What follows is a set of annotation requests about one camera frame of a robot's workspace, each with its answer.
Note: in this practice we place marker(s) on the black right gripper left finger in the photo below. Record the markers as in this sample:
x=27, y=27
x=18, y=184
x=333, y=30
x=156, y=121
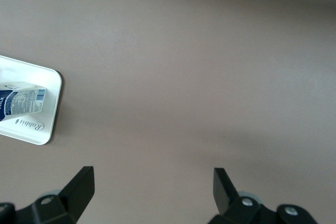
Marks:
x=65, y=203

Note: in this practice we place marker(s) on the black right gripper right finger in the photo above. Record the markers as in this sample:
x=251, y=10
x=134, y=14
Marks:
x=236, y=208

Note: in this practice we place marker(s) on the blue white milk carton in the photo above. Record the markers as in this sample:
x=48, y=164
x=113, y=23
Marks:
x=23, y=102

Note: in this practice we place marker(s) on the cream rabbit print tray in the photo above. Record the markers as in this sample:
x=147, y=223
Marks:
x=51, y=129

